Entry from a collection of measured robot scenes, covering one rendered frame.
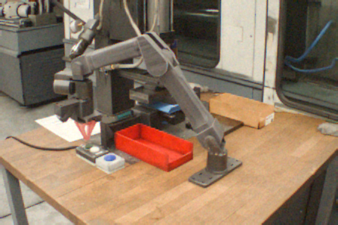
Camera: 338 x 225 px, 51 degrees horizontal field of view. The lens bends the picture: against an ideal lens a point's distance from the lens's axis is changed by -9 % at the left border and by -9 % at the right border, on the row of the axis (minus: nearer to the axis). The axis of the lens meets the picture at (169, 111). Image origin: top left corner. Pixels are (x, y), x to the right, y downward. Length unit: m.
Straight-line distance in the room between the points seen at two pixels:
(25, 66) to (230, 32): 2.94
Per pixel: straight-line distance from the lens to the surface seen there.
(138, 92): 1.42
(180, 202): 1.05
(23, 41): 4.42
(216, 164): 1.15
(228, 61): 2.04
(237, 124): 1.52
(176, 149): 1.30
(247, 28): 1.94
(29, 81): 4.53
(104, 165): 1.20
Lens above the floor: 1.48
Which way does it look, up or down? 20 degrees down
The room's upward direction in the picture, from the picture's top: straight up
